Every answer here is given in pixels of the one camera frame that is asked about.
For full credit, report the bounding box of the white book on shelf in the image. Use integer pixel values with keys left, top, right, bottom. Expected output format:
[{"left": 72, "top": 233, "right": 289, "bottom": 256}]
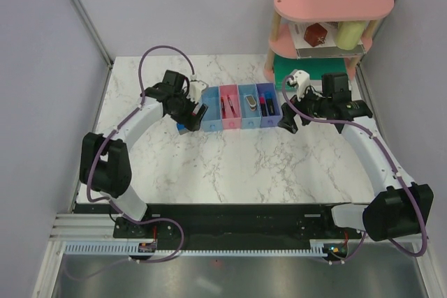
[{"left": 286, "top": 22, "right": 372, "bottom": 59}]

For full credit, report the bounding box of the pink wooden shelf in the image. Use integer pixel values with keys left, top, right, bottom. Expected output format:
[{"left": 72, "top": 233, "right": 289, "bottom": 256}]
[{"left": 264, "top": 0, "right": 394, "bottom": 85}]

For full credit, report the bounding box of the pink drawer bin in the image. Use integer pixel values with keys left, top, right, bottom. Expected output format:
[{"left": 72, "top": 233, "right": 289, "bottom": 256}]
[{"left": 219, "top": 84, "right": 242, "bottom": 129}]

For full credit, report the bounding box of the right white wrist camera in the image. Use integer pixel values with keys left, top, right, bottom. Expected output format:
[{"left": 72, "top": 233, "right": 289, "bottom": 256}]
[{"left": 287, "top": 69, "right": 310, "bottom": 100}]

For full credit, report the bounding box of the purple cable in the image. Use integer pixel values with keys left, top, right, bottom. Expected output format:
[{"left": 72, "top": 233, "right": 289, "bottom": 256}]
[
  {"left": 281, "top": 74, "right": 430, "bottom": 266},
  {"left": 64, "top": 45, "right": 196, "bottom": 282}
]

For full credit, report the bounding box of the light blue drawer bin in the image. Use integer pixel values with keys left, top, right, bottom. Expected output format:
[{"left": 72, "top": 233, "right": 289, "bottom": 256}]
[{"left": 201, "top": 87, "right": 223, "bottom": 132}]

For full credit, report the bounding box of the pale yellow cylinder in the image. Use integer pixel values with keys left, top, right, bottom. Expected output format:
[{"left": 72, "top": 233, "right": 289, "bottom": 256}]
[{"left": 335, "top": 21, "right": 366, "bottom": 50}]

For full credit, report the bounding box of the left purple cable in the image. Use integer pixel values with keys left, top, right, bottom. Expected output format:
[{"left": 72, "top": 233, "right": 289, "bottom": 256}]
[{"left": 64, "top": 45, "right": 196, "bottom": 282}]

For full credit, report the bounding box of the red black stamp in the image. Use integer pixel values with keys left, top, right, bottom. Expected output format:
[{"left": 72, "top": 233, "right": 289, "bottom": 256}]
[{"left": 191, "top": 104, "right": 202, "bottom": 116}]

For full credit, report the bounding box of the green grey book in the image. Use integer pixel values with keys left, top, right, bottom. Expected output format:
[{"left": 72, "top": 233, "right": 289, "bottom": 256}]
[{"left": 272, "top": 53, "right": 351, "bottom": 91}]

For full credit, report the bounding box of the dark red cube box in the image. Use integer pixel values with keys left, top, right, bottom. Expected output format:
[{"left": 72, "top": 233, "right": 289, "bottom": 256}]
[{"left": 303, "top": 23, "right": 328, "bottom": 47}]

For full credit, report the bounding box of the red gel pen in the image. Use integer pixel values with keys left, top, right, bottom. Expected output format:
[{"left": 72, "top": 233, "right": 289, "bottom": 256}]
[{"left": 227, "top": 95, "right": 237, "bottom": 117}]

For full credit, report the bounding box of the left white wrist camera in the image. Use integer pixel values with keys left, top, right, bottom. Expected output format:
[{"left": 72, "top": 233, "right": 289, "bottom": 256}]
[{"left": 187, "top": 80, "right": 209, "bottom": 103}]

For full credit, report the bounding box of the pink cap black highlighter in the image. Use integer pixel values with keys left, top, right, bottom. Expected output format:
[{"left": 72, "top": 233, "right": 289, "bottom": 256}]
[{"left": 259, "top": 95, "right": 268, "bottom": 117}]

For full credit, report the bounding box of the purple drawer bin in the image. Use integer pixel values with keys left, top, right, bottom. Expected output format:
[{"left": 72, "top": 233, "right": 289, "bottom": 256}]
[{"left": 256, "top": 83, "right": 282, "bottom": 128}]

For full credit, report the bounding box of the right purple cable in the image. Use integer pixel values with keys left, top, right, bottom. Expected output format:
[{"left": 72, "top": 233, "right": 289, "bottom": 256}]
[{"left": 281, "top": 74, "right": 430, "bottom": 266}]

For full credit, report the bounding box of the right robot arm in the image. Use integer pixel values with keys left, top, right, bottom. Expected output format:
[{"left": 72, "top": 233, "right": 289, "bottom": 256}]
[{"left": 281, "top": 70, "right": 434, "bottom": 245}]

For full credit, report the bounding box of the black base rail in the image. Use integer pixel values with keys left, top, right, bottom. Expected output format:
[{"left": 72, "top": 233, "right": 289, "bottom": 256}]
[{"left": 73, "top": 202, "right": 350, "bottom": 246}]

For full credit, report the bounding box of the red black pen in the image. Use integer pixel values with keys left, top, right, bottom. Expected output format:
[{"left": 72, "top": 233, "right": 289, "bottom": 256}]
[{"left": 220, "top": 97, "right": 226, "bottom": 119}]

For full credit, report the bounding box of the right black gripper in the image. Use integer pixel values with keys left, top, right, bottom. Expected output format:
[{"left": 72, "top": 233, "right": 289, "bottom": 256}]
[{"left": 278, "top": 82, "right": 332, "bottom": 134}]

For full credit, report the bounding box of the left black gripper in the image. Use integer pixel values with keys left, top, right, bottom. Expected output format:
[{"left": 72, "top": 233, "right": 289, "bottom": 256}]
[{"left": 168, "top": 90, "right": 208, "bottom": 132}]

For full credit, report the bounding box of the blue cap black highlighter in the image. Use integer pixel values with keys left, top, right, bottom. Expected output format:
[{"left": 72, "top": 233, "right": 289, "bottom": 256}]
[{"left": 265, "top": 91, "right": 276, "bottom": 116}]

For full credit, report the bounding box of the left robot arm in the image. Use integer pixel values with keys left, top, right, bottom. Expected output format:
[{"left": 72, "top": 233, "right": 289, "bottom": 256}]
[{"left": 80, "top": 70, "right": 293, "bottom": 237}]

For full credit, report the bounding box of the blue grey eraser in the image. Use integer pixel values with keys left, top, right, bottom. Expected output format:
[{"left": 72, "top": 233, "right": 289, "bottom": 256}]
[{"left": 177, "top": 124, "right": 189, "bottom": 135}]

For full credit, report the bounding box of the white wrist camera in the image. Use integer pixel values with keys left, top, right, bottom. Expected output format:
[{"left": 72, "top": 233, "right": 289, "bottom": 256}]
[
  {"left": 187, "top": 80, "right": 209, "bottom": 103},
  {"left": 287, "top": 69, "right": 310, "bottom": 100}
]

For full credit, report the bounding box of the grey white eraser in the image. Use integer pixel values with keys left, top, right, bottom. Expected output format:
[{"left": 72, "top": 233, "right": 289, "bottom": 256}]
[{"left": 245, "top": 95, "right": 257, "bottom": 110}]

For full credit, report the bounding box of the white cable duct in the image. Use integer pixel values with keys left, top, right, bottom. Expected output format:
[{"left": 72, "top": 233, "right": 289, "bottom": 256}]
[{"left": 64, "top": 241, "right": 346, "bottom": 257}]

